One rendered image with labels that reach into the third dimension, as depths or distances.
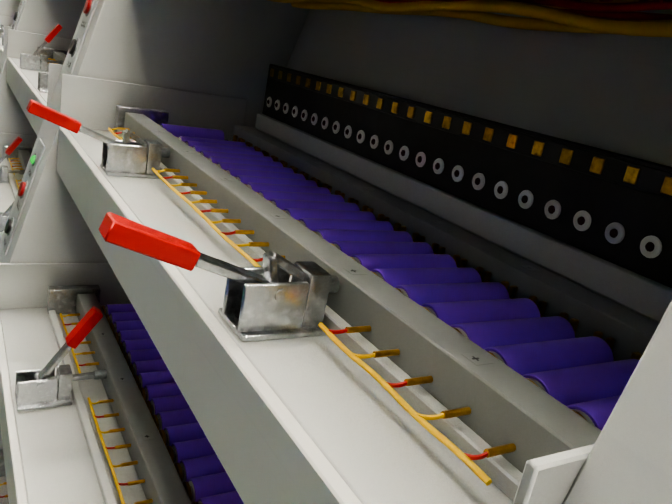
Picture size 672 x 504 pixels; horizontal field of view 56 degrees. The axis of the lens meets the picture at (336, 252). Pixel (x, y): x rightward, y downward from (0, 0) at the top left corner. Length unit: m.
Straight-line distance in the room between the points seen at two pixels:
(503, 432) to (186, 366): 0.15
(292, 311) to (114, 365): 0.33
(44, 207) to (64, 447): 0.27
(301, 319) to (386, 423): 0.07
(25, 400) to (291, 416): 0.37
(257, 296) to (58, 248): 0.48
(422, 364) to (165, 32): 0.52
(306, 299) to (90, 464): 0.28
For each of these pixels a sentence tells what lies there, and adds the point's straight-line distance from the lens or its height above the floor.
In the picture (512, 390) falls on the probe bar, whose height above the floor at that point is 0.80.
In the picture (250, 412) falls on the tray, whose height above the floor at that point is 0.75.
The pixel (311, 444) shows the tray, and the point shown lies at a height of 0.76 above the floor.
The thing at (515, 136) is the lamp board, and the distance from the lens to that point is 0.39.
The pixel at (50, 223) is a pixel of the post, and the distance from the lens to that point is 0.70.
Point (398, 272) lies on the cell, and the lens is 0.31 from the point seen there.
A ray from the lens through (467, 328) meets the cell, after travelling 0.26.
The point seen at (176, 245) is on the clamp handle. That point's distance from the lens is 0.24.
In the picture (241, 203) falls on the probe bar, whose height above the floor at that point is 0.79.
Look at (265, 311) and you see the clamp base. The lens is 0.26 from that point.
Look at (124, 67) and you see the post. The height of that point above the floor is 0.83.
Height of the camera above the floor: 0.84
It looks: 8 degrees down
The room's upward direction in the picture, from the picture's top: 24 degrees clockwise
